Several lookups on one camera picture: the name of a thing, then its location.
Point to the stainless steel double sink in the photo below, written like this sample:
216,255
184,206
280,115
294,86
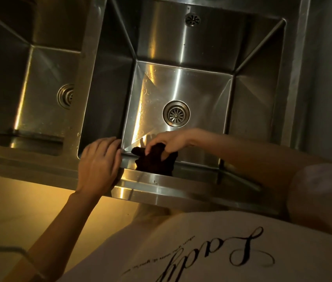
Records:
183,82

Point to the person's left fingers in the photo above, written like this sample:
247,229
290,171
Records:
102,146

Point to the dark cleaning cloth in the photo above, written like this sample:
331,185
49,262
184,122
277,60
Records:
154,162

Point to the person's right hand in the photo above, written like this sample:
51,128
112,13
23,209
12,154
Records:
174,140

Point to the person's right forearm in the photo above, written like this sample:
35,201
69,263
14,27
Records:
242,158

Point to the person's right thumb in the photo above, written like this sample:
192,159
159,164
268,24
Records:
166,154

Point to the person's left forearm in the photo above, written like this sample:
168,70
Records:
51,243

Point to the white printed shirt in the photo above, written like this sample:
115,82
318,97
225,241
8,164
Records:
227,249

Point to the round steel drain strainer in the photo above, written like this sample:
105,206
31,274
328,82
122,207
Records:
67,96
176,113

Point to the person's left hand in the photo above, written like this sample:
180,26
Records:
98,170

